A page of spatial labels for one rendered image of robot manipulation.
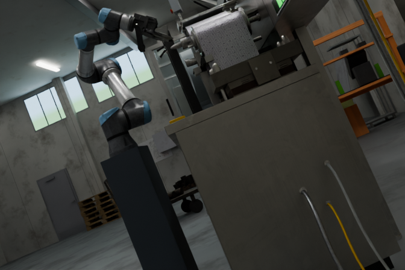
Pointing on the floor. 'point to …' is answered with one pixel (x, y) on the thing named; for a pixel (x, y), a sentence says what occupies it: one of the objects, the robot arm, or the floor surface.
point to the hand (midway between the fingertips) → (170, 40)
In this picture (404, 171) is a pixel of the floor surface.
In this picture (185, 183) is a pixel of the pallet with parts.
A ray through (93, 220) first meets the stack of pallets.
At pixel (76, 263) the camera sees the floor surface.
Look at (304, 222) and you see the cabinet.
